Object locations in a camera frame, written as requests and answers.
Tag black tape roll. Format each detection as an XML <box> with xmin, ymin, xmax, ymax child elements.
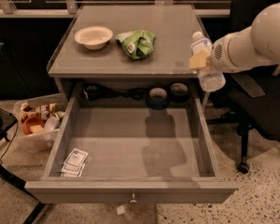
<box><xmin>169</xmin><ymin>82</ymin><xmax>189</xmax><ymax>104</ymax></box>

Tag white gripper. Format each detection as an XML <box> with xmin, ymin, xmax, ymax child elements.
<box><xmin>189</xmin><ymin>27</ymin><xmax>277</xmax><ymax>73</ymax></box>

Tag white paper packets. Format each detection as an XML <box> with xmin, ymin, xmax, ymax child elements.
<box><xmin>61</xmin><ymin>148</ymin><xmax>89</xmax><ymax>177</ymax></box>

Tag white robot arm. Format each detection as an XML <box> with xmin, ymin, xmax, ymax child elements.
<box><xmin>189</xmin><ymin>3</ymin><xmax>280</xmax><ymax>73</ymax></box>

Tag green chip bag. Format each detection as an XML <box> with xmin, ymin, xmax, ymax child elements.
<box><xmin>116</xmin><ymin>30</ymin><xmax>155</xmax><ymax>60</ymax></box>

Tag clear plastic water bottle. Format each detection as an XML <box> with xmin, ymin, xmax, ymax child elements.
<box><xmin>189</xmin><ymin>31</ymin><xmax>226</xmax><ymax>92</ymax></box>

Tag dark blue tape roll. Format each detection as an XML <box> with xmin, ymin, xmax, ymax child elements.
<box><xmin>146</xmin><ymin>87</ymin><xmax>170</xmax><ymax>110</ymax></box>

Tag clear plastic storage bin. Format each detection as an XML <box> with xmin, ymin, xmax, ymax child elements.
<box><xmin>13</xmin><ymin>93</ymin><xmax>66</xmax><ymax>153</ymax></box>

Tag black office chair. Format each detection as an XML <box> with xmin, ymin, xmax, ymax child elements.
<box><xmin>212</xmin><ymin>0</ymin><xmax>280</xmax><ymax>174</ymax></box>

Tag grey cabinet with top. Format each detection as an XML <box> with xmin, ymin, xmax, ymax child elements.
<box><xmin>46</xmin><ymin>4</ymin><xmax>225</xmax><ymax>109</ymax></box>

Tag open grey top drawer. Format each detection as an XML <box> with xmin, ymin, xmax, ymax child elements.
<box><xmin>26</xmin><ymin>84</ymin><xmax>237</xmax><ymax>203</ymax></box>

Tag white bowl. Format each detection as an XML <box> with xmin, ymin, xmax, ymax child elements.
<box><xmin>74</xmin><ymin>26</ymin><xmax>113</xmax><ymax>50</ymax></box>

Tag orange bowl in bin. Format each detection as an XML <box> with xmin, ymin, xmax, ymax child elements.
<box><xmin>22</xmin><ymin>116</ymin><xmax>45</xmax><ymax>134</ymax></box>

